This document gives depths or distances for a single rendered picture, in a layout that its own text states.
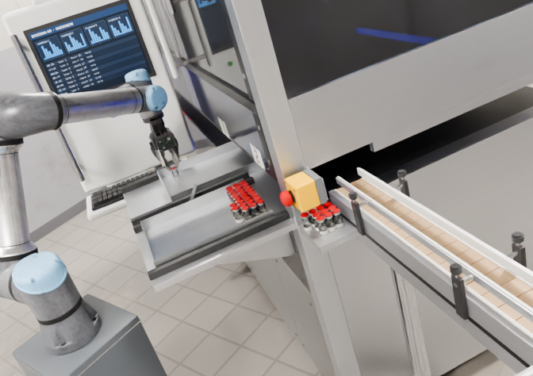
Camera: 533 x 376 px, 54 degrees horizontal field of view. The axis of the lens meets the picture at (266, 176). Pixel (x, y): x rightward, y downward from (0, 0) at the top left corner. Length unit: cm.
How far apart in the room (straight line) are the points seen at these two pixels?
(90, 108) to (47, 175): 277
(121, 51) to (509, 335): 171
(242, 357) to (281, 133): 132
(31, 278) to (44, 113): 39
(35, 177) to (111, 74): 208
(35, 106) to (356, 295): 100
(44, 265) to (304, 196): 65
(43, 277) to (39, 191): 282
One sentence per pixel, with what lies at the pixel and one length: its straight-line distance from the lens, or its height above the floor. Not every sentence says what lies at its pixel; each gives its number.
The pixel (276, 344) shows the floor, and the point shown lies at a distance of 237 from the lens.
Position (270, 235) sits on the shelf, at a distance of 139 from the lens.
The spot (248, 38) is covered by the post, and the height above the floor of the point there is 138.
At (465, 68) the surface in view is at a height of 111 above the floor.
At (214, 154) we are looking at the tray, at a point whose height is 89.
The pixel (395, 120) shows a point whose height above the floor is 105.
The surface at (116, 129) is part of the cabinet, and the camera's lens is 224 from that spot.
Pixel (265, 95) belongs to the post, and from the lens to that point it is 125.
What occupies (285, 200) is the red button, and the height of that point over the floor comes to 100.
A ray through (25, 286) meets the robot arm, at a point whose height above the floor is 100.
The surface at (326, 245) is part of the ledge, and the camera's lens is 129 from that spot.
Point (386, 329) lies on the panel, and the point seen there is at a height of 40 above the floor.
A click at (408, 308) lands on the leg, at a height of 65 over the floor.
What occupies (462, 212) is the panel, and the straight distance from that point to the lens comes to 169.
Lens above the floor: 160
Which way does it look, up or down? 25 degrees down
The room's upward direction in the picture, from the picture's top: 17 degrees counter-clockwise
